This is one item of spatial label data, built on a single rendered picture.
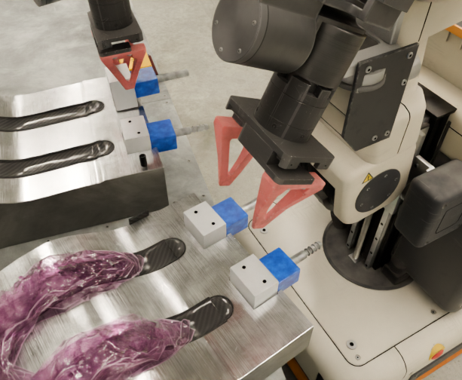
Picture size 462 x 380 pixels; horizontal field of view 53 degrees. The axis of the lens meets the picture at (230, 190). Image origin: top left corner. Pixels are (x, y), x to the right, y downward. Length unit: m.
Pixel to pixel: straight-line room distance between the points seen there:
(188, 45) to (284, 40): 2.41
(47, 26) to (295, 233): 0.85
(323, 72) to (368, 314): 0.94
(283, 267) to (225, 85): 1.89
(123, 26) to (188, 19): 2.31
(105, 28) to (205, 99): 1.63
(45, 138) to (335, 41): 0.51
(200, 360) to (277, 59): 0.33
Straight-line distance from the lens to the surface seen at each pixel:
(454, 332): 1.34
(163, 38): 2.85
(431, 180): 0.92
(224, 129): 0.46
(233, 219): 0.64
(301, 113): 0.42
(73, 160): 0.74
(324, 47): 0.40
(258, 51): 0.35
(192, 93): 2.37
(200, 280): 0.60
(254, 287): 0.56
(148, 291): 0.58
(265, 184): 0.42
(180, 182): 0.78
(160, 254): 0.63
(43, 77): 1.09
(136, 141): 0.70
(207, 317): 0.58
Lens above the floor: 1.36
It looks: 47 degrees down
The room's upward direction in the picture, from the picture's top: straight up
